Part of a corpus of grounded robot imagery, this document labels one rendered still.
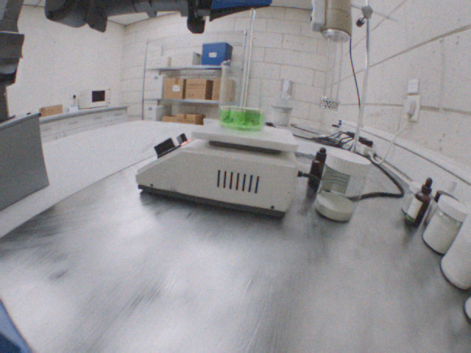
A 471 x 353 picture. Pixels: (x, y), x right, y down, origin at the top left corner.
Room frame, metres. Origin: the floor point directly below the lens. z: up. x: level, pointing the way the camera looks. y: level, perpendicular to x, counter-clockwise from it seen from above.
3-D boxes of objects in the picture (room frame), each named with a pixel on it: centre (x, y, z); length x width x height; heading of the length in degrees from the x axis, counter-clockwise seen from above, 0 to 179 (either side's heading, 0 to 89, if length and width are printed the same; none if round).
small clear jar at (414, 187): (0.22, -0.32, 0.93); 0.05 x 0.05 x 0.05
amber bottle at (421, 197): (0.19, -0.29, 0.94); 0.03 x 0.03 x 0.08
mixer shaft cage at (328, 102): (0.59, -0.26, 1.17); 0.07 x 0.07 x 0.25
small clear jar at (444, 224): (0.13, -0.30, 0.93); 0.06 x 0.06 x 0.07
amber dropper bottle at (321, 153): (0.30, -0.14, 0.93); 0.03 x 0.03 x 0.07
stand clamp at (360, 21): (0.61, -0.37, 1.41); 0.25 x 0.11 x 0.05; 77
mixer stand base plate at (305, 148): (0.59, -0.25, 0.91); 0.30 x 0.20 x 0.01; 77
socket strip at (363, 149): (0.85, -0.55, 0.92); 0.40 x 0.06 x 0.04; 167
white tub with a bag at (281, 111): (1.25, -0.24, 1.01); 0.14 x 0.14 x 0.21
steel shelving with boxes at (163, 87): (2.65, 0.70, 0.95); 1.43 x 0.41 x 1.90; 77
